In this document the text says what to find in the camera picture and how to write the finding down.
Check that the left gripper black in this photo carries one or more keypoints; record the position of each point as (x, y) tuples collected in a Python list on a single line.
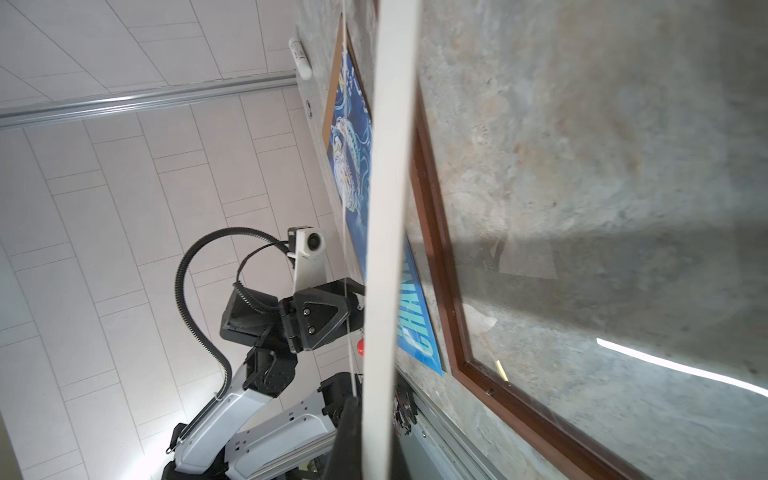
[(306, 321)]

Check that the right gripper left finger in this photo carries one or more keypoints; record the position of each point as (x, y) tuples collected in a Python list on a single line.
[(345, 460)]

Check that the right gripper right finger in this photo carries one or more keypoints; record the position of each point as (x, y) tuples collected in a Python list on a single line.
[(399, 469)]

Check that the brown wooden picture frame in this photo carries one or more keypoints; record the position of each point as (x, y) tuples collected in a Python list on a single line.
[(438, 270)]

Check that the blue poster with white mat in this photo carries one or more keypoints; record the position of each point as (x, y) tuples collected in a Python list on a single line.
[(349, 152)]

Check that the white mat board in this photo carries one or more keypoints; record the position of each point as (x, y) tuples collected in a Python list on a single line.
[(393, 111)]

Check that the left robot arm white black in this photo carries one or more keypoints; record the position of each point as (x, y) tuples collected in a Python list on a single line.
[(242, 430)]

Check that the white cylinder tube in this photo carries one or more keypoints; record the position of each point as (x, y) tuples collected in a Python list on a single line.
[(301, 60)]

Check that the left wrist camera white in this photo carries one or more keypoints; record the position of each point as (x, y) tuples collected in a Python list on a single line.
[(307, 248)]

